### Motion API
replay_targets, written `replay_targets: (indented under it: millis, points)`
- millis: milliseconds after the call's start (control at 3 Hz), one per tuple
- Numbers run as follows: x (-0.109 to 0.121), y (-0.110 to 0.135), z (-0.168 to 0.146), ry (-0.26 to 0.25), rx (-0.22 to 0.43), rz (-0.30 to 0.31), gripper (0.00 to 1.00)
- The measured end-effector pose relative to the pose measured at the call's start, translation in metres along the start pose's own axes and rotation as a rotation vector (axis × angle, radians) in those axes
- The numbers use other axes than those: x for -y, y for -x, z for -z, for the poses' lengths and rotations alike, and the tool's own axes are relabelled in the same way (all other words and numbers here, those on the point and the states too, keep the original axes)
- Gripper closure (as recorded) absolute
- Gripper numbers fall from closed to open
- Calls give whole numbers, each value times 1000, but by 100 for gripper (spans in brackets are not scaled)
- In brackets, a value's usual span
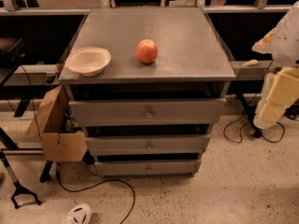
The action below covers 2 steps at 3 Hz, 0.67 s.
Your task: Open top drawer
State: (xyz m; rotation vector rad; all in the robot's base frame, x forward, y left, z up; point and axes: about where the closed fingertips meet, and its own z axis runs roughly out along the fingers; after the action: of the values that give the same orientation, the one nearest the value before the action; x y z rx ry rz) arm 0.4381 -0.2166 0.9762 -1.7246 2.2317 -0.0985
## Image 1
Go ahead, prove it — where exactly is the white sneaker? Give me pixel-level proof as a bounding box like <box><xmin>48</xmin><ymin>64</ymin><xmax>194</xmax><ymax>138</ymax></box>
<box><xmin>63</xmin><ymin>203</ymin><xmax>92</xmax><ymax>224</ymax></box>

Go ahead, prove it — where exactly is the grey top drawer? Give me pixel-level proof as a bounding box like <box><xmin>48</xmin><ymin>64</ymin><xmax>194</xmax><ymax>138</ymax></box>
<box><xmin>69</xmin><ymin>98</ymin><xmax>226</xmax><ymax>127</ymax></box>

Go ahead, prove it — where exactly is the white paper bowl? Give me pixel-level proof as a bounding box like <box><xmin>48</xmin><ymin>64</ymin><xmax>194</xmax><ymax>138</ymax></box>
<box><xmin>65</xmin><ymin>47</ymin><xmax>111</xmax><ymax>77</ymax></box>

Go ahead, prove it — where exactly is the brown cardboard box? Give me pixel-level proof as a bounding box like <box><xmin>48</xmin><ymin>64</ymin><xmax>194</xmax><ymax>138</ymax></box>
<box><xmin>23</xmin><ymin>85</ymin><xmax>88</xmax><ymax>161</ymax></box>

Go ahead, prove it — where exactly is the grey bottom drawer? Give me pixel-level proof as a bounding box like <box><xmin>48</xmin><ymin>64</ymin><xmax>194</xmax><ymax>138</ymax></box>
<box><xmin>95</xmin><ymin>160</ymin><xmax>201</xmax><ymax>176</ymax></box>

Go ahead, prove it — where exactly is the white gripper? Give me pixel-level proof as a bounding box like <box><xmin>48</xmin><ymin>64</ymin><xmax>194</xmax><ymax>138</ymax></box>
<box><xmin>252</xmin><ymin>29</ymin><xmax>299</xmax><ymax>129</ymax></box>

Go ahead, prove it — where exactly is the grey drawer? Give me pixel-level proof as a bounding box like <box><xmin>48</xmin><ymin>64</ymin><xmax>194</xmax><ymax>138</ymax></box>
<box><xmin>69</xmin><ymin>98</ymin><xmax>226</xmax><ymax>127</ymax></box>
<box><xmin>86</xmin><ymin>134</ymin><xmax>210</xmax><ymax>156</ymax></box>
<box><xmin>95</xmin><ymin>160</ymin><xmax>201</xmax><ymax>176</ymax></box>

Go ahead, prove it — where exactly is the grey drawer cabinet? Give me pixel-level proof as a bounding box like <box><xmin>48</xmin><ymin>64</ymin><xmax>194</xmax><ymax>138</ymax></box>
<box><xmin>58</xmin><ymin>7</ymin><xmax>237</xmax><ymax>178</ymax></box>

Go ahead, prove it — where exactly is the black floor cable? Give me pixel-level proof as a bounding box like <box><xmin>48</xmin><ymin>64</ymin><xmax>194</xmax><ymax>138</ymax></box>
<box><xmin>55</xmin><ymin>163</ymin><xmax>136</xmax><ymax>224</ymax></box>

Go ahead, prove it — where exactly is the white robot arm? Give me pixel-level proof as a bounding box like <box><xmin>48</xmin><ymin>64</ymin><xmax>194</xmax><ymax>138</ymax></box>
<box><xmin>252</xmin><ymin>1</ymin><xmax>299</xmax><ymax>129</ymax></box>

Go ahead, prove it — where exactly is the red apple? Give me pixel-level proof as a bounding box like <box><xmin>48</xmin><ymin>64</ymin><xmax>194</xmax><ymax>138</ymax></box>
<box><xmin>135</xmin><ymin>39</ymin><xmax>158</xmax><ymax>63</ymax></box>

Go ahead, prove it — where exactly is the grey middle drawer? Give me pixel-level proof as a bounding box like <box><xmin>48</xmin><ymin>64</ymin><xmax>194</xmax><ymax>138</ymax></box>
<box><xmin>86</xmin><ymin>134</ymin><xmax>210</xmax><ymax>156</ymax></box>

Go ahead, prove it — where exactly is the black cable right floor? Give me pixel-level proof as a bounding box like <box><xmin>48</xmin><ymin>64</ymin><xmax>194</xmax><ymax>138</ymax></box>
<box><xmin>222</xmin><ymin>110</ymin><xmax>286</xmax><ymax>145</ymax></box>

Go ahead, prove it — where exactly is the yellow foam scrap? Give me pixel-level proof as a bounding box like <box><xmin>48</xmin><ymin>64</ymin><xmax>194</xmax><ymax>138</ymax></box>
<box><xmin>242</xmin><ymin>59</ymin><xmax>258</xmax><ymax>67</ymax></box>

